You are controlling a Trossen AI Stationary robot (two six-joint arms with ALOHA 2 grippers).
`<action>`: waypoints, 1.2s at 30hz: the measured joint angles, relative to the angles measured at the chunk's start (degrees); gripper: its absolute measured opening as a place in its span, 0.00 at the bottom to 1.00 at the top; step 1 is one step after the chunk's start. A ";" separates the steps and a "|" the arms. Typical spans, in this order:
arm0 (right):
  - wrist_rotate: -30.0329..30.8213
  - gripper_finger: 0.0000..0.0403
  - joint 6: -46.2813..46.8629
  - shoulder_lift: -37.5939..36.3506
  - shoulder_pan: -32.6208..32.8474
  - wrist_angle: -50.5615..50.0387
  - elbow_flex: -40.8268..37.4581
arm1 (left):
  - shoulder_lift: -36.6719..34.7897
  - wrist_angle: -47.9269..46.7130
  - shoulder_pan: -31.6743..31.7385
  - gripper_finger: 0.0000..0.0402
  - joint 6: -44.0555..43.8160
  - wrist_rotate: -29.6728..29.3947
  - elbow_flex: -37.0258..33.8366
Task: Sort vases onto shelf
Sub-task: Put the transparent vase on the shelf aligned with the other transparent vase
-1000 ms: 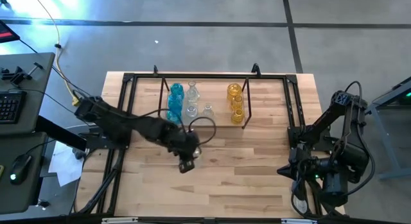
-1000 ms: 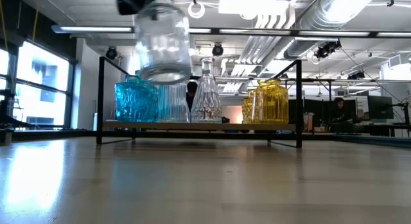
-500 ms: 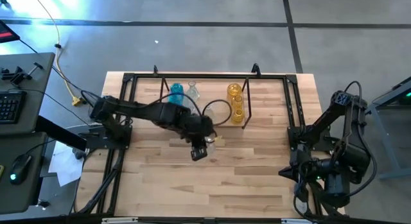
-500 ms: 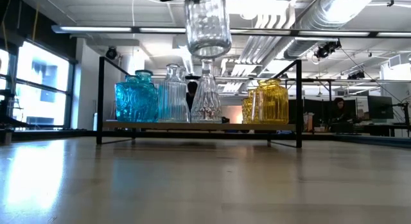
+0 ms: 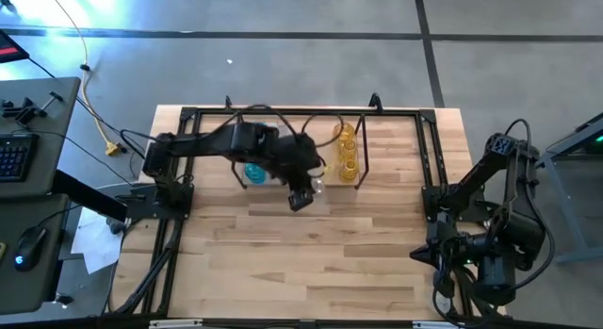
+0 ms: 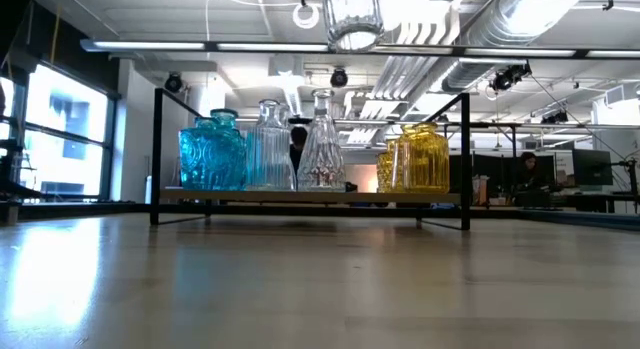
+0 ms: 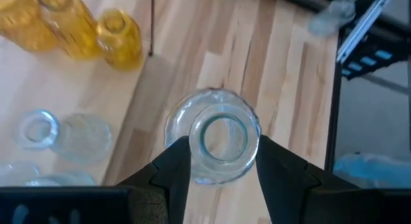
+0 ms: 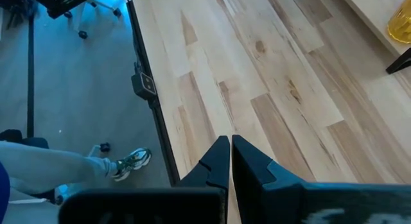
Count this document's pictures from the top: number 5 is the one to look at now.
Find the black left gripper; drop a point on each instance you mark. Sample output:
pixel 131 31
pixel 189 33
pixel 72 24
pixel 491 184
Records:
pixel 299 159

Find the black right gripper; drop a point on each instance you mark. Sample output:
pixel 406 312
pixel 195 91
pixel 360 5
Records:
pixel 454 251

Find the clear round glass vase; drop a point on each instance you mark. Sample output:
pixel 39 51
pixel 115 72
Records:
pixel 320 186

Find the yellow ribbed glass vase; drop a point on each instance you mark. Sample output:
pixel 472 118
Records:
pixel 349 171

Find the tall yellow glass vase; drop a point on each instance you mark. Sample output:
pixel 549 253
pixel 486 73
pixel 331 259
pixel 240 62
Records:
pixel 348 150

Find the yellow square glass bottle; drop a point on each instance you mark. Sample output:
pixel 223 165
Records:
pixel 344 131

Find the teal embossed glass vase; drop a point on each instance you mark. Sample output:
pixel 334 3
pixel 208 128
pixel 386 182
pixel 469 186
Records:
pixel 255 174

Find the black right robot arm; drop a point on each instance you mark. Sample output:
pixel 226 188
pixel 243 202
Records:
pixel 490 169

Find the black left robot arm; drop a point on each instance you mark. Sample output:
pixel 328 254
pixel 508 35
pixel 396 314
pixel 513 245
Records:
pixel 202 145

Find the black-framed wooden shelf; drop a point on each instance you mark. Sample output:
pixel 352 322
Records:
pixel 332 180

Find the blue-grey table stand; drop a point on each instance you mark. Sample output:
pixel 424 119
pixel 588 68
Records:
pixel 579 253

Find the black diagonal bar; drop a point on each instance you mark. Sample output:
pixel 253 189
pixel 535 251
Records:
pixel 89 197

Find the white paper sheet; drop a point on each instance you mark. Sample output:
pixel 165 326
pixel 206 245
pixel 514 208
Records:
pixel 96 244

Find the grey desk top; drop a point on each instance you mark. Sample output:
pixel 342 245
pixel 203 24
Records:
pixel 28 291
pixel 52 145

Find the black computer mouse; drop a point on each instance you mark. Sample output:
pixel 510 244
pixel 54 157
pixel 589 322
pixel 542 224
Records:
pixel 29 246

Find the black desk clamp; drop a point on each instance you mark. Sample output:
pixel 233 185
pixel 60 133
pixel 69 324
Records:
pixel 26 113

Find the black keyboard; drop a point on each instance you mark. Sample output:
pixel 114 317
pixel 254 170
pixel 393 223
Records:
pixel 16 157

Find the black device with red light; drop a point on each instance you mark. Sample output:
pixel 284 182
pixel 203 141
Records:
pixel 9 48

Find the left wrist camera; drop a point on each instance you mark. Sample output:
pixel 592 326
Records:
pixel 301 200

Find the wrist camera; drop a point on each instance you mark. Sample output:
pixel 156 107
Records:
pixel 301 200
pixel 445 285

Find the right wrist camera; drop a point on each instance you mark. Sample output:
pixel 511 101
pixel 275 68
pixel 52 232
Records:
pixel 445 285

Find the white bracket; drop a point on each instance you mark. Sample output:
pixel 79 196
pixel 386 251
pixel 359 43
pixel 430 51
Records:
pixel 175 324
pixel 438 325

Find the black aluminium table frame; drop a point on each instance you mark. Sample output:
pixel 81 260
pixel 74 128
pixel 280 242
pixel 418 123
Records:
pixel 400 111

